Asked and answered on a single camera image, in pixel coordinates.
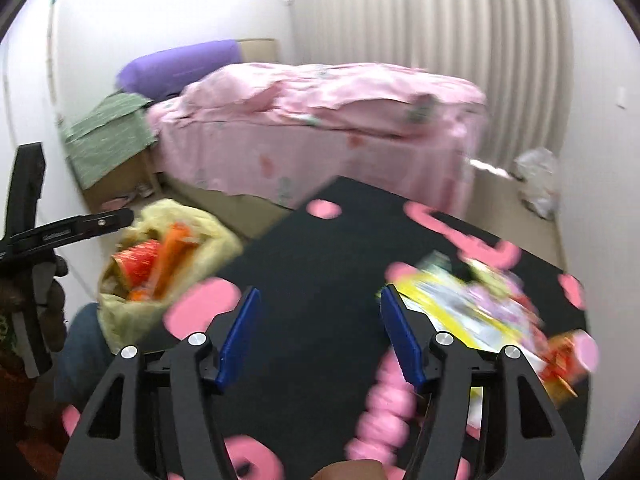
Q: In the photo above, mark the red snack wrapper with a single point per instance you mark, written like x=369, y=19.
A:
x=137, y=262

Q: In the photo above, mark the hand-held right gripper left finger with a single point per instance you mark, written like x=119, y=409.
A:
x=240, y=335

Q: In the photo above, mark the yellow-green plastic bag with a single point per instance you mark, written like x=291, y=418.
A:
x=210, y=240

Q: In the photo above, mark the black tablecloth with pink print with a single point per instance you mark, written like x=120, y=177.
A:
x=320, y=270

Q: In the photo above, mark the pink slipper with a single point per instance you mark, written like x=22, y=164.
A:
x=114, y=203

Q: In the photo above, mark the white slipper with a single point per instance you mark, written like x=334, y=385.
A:
x=145, y=190

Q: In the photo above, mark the beige bed base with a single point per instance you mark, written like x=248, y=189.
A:
x=240, y=202

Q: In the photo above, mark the bed with pink bedding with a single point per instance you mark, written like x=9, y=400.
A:
x=320, y=120

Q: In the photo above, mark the purple pillow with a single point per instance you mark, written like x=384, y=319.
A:
x=175, y=67

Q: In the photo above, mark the white plastic bag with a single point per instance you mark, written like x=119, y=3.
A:
x=537, y=180

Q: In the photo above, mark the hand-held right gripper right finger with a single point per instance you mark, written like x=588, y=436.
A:
x=400, y=340

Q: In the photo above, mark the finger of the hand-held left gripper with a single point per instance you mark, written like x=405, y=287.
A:
x=75, y=229

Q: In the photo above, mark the person's blue jeans leg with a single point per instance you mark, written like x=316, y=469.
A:
x=82, y=350

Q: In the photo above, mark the orange snack wrapper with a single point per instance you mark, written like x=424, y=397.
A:
x=172, y=250

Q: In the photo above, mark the person's left hand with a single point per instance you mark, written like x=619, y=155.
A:
x=54, y=310

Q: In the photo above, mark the white pleated curtain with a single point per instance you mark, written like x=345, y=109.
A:
x=430, y=20

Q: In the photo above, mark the green striped cloth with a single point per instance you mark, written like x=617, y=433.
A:
x=107, y=130

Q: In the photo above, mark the beige headboard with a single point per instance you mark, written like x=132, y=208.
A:
x=257, y=50

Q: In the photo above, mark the red and gold wrapper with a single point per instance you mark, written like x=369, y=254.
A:
x=560, y=360

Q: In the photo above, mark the yellow printed packet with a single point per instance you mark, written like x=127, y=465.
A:
x=450, y=300

